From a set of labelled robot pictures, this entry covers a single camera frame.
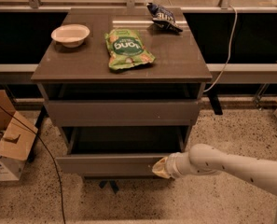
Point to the green snack bag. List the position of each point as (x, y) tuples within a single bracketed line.
[(126, 49)]

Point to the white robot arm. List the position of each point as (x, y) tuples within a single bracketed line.
[(203, 159)]

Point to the white bowl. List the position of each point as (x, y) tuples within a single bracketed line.
[(71, 35)]

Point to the blue chip bag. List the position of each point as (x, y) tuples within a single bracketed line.
[(163, 17)]

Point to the open cardboard box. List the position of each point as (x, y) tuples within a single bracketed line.
[(17, 135)]

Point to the yellow-wrapped gripper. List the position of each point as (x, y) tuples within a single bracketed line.
[(172, 166)]

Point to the white window rail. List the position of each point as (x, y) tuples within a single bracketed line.
[(234, 73)]

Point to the grey drawer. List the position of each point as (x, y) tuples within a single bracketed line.
[(123, 113), (120, 152)]

